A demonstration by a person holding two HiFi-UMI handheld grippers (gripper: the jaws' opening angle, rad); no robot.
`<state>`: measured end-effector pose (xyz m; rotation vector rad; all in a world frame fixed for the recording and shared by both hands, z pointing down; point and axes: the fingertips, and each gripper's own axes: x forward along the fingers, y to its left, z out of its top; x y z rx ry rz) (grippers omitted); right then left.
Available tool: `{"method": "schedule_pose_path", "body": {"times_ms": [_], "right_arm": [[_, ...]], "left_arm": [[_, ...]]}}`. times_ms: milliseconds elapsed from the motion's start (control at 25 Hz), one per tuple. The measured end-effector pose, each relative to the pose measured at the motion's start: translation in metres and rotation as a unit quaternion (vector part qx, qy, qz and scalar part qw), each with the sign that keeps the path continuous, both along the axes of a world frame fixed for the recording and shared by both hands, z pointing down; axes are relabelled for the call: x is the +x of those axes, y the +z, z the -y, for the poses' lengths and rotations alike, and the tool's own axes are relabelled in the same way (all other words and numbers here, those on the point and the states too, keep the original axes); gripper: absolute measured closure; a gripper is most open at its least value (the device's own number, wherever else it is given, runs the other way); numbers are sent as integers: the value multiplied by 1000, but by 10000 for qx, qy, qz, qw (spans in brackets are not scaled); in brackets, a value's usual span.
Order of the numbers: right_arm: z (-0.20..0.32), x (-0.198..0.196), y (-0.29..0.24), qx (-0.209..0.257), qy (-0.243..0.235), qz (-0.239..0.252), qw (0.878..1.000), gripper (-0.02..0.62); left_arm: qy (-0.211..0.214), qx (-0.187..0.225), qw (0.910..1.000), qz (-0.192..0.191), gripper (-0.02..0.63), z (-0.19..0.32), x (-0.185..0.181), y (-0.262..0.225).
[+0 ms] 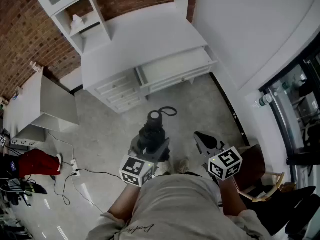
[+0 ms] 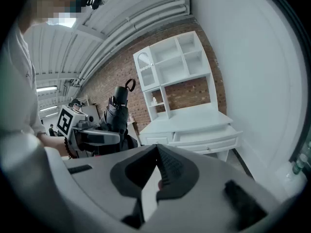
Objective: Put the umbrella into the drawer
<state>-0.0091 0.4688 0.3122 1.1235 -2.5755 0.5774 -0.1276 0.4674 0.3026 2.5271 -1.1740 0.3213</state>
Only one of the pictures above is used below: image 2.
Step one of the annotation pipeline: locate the white ceiling pipe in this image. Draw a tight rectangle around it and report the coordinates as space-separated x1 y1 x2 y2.
72 5 190 87
80 0 185 82

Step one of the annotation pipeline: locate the person's left forearm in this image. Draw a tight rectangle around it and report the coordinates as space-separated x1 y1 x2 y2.
36 132 71 158

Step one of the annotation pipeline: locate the clear plastic water bottle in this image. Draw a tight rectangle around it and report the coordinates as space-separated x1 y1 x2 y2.
292 153 309 176

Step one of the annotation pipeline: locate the person's face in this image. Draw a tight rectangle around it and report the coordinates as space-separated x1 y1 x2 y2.
18 0 81 33

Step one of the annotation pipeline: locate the person's grey shirt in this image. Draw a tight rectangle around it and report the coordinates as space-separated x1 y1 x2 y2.
0 23 47 140

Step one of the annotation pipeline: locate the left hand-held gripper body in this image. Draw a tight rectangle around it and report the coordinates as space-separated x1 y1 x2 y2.
56 105 122 159

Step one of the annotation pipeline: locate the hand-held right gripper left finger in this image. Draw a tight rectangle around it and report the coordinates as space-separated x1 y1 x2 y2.
63 144 158 229

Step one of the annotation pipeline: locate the black umbrella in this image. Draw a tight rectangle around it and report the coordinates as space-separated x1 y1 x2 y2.
98 78 141 155

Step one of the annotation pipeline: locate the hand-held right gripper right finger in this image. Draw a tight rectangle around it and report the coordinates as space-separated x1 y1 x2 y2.
144 144 280 233

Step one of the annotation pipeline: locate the white hutch shelf unit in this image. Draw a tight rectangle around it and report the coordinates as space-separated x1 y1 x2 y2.
133 31 220 123

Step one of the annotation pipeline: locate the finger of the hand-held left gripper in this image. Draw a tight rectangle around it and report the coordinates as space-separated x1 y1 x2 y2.
80 129 121 146

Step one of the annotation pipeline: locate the dark bead bracelet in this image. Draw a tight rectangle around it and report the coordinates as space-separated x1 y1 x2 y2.
64 138 74 159

